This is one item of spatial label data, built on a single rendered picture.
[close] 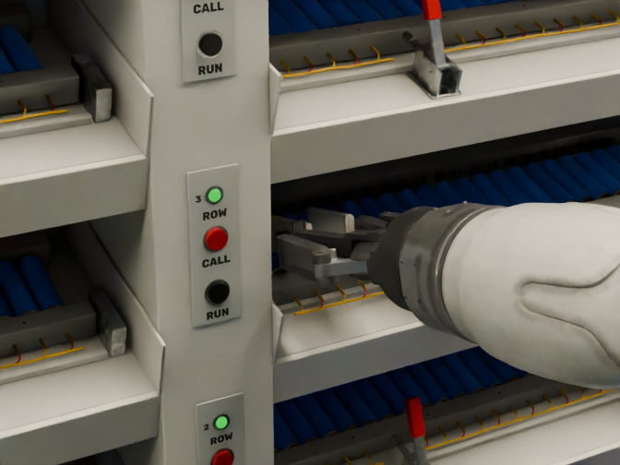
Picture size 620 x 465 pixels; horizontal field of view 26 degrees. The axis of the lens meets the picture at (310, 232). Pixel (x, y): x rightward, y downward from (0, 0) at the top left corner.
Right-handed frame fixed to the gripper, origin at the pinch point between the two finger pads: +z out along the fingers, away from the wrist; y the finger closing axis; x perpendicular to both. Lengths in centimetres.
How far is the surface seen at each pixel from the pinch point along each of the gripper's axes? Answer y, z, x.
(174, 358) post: 14.8, -4.7, 6.1
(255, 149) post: 7.8, -8.4, -8.6
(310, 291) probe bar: 0.5, 0.3, 4.8
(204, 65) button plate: 11.7, -10.3, -15.2
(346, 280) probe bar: -2.9, 0.2, 4.6
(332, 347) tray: 1.1, -3.7, 8.7
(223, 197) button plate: 10.5, -7.8, -5.5
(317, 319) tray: 0.7, -0.8, 7.0
